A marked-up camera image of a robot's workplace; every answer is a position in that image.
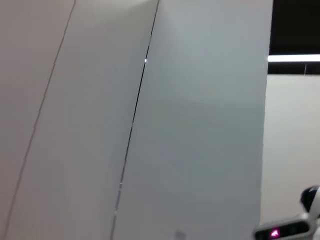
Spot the ceiling light strip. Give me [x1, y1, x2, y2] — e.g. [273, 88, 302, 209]
[267, 53, 320, 63]

